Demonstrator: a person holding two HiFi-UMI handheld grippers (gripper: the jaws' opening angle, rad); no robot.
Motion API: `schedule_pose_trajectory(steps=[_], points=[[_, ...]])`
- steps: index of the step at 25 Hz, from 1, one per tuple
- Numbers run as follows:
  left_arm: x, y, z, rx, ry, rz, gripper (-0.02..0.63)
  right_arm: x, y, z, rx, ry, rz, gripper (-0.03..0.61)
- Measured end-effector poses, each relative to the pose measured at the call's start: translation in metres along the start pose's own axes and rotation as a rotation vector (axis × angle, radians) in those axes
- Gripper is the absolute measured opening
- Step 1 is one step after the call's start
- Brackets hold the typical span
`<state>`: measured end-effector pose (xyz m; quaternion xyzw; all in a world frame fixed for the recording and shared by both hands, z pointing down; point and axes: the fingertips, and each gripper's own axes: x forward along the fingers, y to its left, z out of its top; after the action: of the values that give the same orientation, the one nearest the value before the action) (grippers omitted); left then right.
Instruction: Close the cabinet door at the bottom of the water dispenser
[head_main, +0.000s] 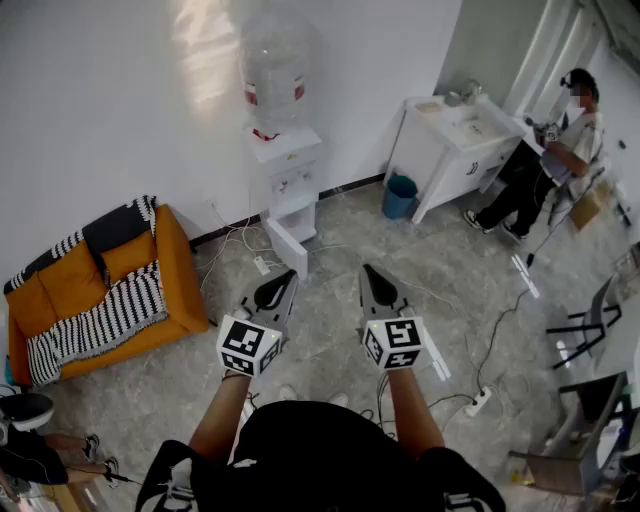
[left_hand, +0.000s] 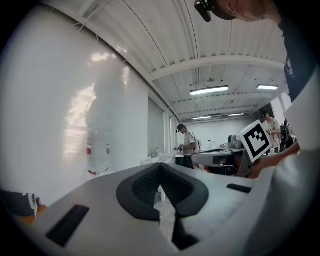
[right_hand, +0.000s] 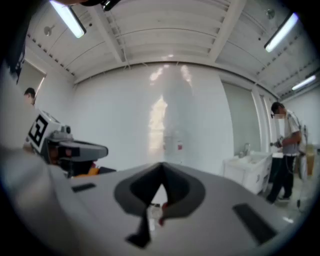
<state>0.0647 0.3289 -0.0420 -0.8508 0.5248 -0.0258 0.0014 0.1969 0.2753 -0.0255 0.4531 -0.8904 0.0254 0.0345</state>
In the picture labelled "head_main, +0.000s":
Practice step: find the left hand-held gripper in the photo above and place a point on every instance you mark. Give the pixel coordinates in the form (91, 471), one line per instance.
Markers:
(245, 340)

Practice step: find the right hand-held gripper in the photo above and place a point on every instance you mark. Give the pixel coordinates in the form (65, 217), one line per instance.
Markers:
(395, 342)

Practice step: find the white water dispenser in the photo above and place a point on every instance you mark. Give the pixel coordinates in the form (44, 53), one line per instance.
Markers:
(287, 165)

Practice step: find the person's right forearm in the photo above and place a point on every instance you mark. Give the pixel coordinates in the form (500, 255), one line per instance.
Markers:
(412, 415)

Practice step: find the person's left forearm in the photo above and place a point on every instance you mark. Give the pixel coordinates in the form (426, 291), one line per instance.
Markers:
(220, 420)

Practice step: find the white sink cabinet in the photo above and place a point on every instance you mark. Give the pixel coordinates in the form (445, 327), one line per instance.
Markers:
(450, 160)

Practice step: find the clear water bottle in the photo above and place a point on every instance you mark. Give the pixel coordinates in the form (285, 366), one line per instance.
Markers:
(280, 75)

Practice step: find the small white power strip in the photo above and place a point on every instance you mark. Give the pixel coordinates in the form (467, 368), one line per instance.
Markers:
(261, 265)

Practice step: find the person's left white shoe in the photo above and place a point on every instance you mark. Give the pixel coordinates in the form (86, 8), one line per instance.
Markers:
(287, 392)

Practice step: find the person's white shoe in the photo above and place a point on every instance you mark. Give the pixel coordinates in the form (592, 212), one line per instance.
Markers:
(340, 400)
(287, 392)

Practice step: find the blue trash bin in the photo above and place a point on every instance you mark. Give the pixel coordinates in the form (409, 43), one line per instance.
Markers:
(399, 197)

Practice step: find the orange sofa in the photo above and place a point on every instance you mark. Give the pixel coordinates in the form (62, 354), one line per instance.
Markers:
(170, 280)

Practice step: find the person's right white shoe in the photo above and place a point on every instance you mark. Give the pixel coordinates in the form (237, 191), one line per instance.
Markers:
(340, 400)

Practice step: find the long white power strip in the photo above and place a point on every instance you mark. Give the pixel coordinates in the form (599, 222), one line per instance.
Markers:
(479, 402)

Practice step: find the black white striped blanket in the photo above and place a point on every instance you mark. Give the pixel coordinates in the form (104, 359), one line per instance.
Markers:
(125, 305)

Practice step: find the person's black shirt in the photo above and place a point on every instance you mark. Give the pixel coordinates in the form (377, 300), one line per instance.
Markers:
(320, 460)

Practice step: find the silver faucet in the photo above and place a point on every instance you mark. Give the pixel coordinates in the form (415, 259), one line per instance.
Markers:
(462, 92)

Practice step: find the cardboard box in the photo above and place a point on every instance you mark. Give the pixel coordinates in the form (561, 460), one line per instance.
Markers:
(587, 210)

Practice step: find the grey chair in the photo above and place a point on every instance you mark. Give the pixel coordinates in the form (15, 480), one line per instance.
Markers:
(555, 472)

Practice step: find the black frame chair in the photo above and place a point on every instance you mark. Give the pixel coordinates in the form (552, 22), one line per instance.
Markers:
(592, 327)

